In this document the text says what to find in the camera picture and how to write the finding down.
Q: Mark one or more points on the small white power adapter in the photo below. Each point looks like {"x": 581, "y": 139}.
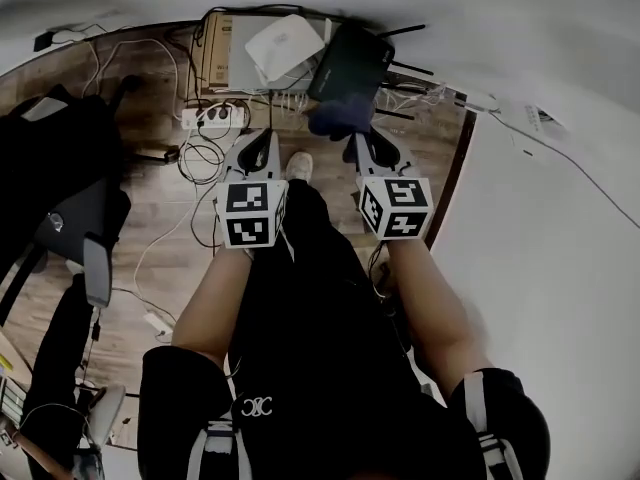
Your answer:
{"x": 157, "y": 322}

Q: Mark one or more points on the person's black trousers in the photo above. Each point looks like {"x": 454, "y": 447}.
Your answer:
{"x": 310, "y": 268}

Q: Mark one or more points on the blue cloth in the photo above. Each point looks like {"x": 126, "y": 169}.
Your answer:
{"x": 340, "y": 118}

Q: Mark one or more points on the person's left forearm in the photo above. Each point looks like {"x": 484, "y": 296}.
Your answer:
{"x": 210, "y": 308}

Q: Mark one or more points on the person's right forearm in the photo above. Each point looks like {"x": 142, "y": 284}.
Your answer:
{"x": 435, "y": 313}

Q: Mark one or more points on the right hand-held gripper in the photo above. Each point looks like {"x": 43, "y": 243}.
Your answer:
{"x": 400, "y": 198}

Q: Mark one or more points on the person's black shirt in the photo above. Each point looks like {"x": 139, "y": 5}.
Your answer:
{"x": 320, "y": 418}

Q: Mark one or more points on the white power strip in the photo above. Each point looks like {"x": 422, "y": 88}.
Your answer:
{"x": 187, "y": 120}

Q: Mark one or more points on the person's beige shoe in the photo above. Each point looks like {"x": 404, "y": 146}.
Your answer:
{"x": 300, "y": 165}

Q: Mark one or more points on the white wall box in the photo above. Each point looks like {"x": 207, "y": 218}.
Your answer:
{"x": 537, "y": 120}

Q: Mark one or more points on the grey network switch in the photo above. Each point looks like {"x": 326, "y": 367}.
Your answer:
{"x": 237, "y": 68}

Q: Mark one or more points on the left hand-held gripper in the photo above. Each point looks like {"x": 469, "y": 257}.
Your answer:
{"x": 247, "y": 203}

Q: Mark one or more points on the black router with antennas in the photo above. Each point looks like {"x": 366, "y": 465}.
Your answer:
{"x": 350, "y": 63}

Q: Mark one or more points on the white router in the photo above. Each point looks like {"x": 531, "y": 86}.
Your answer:
{"x": 282, "y": 45}

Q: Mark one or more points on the black office chair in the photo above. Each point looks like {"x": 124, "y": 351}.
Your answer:
{"x": 60, "y": 168}

